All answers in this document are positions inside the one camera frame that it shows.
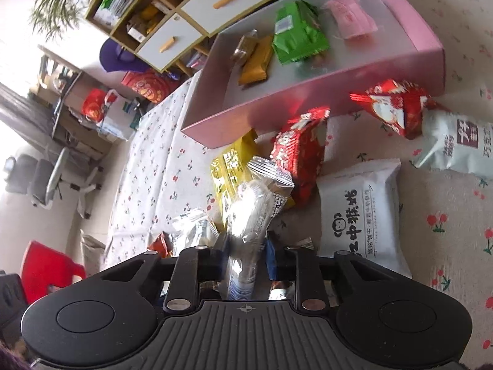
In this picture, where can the grey office chair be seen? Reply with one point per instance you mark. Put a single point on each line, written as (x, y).
(42, 177)

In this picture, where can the white cabinet drawer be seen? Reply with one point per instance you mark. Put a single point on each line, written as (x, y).
(169, 44)
(227, 2)

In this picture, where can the wooden cabinet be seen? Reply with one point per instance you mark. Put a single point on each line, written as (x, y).
(161, 7)

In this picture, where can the white pastry packet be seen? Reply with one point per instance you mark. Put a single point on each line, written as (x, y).
(362, 216)

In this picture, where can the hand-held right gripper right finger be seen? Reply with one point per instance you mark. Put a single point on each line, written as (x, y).
(271, 262)

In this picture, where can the red printed bag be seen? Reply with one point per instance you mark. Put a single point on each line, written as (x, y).
(152, 86)

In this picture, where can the yellow snack packet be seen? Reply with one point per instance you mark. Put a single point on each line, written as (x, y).
(231, 173)

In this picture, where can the red plastic stool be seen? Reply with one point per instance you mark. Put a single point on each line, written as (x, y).
(46, 269)

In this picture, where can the pale teal cookie packet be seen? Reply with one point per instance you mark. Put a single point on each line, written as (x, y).
(454, 146)

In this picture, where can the storage shelf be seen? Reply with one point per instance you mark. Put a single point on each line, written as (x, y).
(69, 96)

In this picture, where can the green snack packet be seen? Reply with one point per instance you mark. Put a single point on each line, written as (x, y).
(300, 34)

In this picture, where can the purple hat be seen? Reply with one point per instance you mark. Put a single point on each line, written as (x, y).
(119, 56)

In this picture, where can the orange and white snack packet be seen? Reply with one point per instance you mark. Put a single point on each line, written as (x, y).
(160, 244)

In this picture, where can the cherry print tablecloth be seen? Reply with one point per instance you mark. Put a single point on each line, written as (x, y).
(154, 169)

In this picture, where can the small brown chocolate packet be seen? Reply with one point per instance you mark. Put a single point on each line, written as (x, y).
(243, 48)

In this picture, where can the pink snack packet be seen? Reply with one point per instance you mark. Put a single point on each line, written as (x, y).
(350, 17)

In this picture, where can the red gift bag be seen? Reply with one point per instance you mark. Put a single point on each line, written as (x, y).
(94, 106)

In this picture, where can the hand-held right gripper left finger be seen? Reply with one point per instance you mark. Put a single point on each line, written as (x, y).
(185, 273)

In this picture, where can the pink cardboard box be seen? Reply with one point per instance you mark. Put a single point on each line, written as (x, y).
(292, 84)

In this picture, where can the gold snack packet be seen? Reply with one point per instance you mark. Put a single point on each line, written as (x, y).
(256, 61)

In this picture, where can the white shopping bag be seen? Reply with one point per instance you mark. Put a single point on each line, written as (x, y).
(119, 119)

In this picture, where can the green potted plant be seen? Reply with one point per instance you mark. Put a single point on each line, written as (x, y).
(61, 4)

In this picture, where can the red snack packet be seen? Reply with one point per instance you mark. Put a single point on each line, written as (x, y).
(296, 154)
(393, 104)

